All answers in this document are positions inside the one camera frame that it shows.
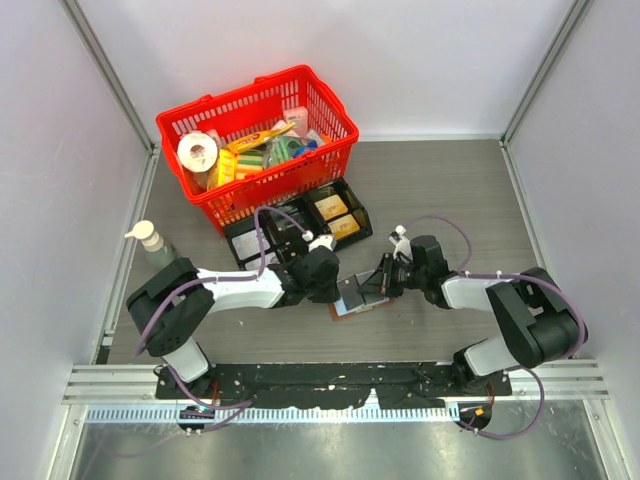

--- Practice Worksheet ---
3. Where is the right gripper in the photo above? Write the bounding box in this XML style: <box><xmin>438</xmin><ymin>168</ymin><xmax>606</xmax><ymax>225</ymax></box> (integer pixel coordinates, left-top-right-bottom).
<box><xmin>359</xmin><ymin>252</ymin><xmax>427</xmax><ymax>297</ymax></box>

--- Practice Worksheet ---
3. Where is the black VIP card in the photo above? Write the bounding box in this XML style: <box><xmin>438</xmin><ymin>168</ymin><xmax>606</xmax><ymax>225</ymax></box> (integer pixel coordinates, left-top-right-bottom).
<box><xmin>335</xmin><ymin>275</ymin><xmax>372</xmax><ymax>316</ymax></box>

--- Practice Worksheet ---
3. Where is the brown leather card holder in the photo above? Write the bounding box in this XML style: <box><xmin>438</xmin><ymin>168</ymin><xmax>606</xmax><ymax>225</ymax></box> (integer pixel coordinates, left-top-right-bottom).
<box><xmin>329</xmin><ymin>270</ymin><xmax>393</xmax><ymax>321</ymax></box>

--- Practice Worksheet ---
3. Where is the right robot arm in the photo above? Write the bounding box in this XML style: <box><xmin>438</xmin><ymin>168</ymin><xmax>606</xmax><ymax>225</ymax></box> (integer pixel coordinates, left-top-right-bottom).
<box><xmin>358</xmin><ymin>233</ymin><xmax>588</xmax><ymax>395</ymax></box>

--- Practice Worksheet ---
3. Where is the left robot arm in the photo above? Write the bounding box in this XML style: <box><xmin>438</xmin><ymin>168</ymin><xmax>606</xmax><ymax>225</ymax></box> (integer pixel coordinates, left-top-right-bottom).
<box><xmin>126</xmin><ymin>246</ymin><xmax>339</xmax><ymax>398</ymax></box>

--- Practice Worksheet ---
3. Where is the white card lower slot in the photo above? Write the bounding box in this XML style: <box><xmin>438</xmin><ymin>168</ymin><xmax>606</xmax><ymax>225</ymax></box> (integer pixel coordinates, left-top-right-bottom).
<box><xmin>245</xmin><ymin>252</ymin><xmax>280</xmax><ymax>270</ymax></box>

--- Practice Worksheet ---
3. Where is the white card slot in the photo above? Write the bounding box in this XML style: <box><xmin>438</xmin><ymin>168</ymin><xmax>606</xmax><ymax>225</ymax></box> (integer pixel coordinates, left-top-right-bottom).
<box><xmin>245</xmin><ymin>252</ymin><xmax>280</xmax><ymax>270</ymax></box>
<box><xmin>231</xmin><ymin>228</ymin><xmax>270</xmax><ymax>260</ymax></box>

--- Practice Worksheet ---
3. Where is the gold card lower slot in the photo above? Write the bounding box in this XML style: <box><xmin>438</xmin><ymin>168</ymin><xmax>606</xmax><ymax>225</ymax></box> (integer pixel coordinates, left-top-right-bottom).
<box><xmin>327</xmin><ymin>214</ymin><xmax>361</xmax><ymax>240</ymax></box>

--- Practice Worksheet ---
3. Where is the gold card slot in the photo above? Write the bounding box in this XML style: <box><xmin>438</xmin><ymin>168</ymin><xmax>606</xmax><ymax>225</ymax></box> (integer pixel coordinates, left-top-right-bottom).
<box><xmin>327</xmin><ymin>214</ymin><xmax>361</xmax><ymax>240</ymax></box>
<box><xmin>314</xmin><ymin>194</ymin><xmax>348</xmax><ymax>221</ymax></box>

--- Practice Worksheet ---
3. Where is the black card organizer tray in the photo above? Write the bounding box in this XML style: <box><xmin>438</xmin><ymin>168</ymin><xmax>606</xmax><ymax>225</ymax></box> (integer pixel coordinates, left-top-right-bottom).
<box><xmin>223</xmin><ymin>177</ymin><xmax>373</xmax><ymax>271</ymax></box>

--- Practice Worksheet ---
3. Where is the gold card upper slot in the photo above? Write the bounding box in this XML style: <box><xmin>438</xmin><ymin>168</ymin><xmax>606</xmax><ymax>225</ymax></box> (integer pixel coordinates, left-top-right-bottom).
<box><xmin>314</xmin><ymin>194</ymin><xmax>348</xmax><ymax>221</ymax></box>

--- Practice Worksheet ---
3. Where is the white card upper slot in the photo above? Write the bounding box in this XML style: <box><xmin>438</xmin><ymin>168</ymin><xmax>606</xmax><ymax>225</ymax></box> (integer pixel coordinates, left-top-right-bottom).
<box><xmin>231</xmin><ymin>228</ymin><xmax>270</xmax><ymax>260</ymax></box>

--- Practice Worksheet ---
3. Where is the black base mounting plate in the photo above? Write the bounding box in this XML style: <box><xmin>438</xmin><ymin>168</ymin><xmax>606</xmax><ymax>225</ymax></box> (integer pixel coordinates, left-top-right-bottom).
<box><xmin>154</xmin><ymin>362</ymin><xmax>512</xmax><ymax>410</ymax></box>

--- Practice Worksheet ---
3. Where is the green package in basket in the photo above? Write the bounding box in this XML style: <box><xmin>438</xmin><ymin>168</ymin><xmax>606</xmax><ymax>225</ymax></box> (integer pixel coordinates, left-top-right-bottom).
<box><xmin>263</xmin><ymin>136</ymin><xmax>304</xmax><ymax>169</ymax></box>

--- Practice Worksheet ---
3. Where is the yellow snack package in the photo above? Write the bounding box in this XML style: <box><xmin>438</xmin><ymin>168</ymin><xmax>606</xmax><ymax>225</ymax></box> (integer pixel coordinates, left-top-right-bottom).
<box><xmin>206</xmin><ymin>120</ymin><xmax>295</xmax><ymax>191</ymax></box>

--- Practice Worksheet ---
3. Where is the red plastic shopping basket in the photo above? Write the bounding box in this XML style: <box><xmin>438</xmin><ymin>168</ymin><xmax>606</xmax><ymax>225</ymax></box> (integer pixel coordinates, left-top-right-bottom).
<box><xmin>156</xmin><ymin>65</ymin><xmax>359</xmax><ymax>233</ymax></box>

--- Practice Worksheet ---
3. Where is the green soap pump bottle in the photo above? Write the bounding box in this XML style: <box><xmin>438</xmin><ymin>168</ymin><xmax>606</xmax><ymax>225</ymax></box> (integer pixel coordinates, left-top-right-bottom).
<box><xmin>124</xmin><ymin>220</ymin><xmax>179</xmax><ymax>272</ymax></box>

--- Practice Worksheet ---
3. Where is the pink box in basket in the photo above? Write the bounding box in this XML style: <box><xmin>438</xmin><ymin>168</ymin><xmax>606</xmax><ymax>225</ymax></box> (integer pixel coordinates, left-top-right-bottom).
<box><xmin>283</xmin><ymin>106</ymin><xmax>309</xmax><ymax>137</ymax></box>

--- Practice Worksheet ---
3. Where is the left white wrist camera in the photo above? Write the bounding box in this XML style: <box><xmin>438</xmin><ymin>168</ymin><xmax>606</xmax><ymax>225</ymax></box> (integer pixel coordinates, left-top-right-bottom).
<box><xmin>302</xmin><ymin>230</ymin><xmax>336</xmax><ymax>253</ymax></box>

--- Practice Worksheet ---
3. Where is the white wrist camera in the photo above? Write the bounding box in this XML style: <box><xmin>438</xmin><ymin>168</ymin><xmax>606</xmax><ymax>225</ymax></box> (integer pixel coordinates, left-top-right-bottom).
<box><xmin>388</xmin><ymin>225</ymin><xmax>413</xmax><ymax>262</ymax></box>
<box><xmin>302</xmin><ymin>230</ymin><xmax>336</xmax><ymax>253</ymax></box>

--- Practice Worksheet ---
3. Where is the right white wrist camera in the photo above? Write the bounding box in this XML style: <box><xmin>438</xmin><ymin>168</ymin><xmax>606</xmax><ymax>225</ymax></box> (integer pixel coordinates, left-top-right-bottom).
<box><xmin>388</xmin><ymin>225</ymin><xmax>413</xmax><ymax>262</ymax></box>

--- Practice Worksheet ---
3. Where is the white slotted cable duct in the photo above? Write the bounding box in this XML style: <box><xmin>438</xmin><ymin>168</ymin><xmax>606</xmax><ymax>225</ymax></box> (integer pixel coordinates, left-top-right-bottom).
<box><xmin>85</xmin><ymin>403</ymin><xmax>460</xmax><ymax>424</ymax></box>

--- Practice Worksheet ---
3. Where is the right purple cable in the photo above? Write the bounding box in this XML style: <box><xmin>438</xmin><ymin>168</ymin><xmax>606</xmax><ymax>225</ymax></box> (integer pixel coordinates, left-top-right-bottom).
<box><xmin>399</xmin><ymin>214</ymin><xmax>587</xmax><ymax>440</ymax></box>

